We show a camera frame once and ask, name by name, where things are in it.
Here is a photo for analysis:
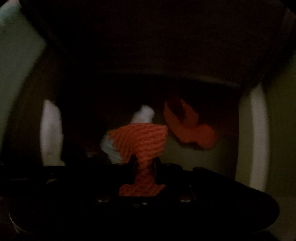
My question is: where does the orange knitted cloth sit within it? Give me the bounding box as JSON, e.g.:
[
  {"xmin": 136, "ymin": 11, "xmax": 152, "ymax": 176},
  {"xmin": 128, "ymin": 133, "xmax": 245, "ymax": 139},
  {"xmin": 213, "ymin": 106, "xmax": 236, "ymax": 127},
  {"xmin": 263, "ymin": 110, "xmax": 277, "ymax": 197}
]
[{"xmin": 108, "ymin": 123, "xmax": 168, "ymax": 197}]

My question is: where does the red plastic bag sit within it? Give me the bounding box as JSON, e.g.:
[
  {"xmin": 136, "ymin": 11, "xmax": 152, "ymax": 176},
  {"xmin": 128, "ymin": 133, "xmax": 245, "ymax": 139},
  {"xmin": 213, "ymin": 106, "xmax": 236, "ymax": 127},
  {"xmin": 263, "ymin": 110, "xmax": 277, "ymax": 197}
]
[{"xmin": 164, "ymin": 100, "xmax": 218, "ymax": 150}]

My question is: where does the white printed paper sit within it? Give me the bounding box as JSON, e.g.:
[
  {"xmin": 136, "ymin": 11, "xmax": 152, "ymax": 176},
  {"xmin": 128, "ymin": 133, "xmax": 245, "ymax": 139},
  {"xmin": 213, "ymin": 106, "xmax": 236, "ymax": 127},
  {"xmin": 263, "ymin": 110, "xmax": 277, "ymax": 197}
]
[{"xmin": 101, "ymin": 134, "xmax": 123, "ymax": 164}]

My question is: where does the colourful patterned bed blanket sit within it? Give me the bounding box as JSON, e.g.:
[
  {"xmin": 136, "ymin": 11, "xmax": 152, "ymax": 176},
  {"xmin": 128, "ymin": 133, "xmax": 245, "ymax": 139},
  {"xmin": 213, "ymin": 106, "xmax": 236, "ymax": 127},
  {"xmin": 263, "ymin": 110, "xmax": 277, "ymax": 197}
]
[{"xmin": 1, "ymin": 1, "xmax": 45, "ymax": 136}]

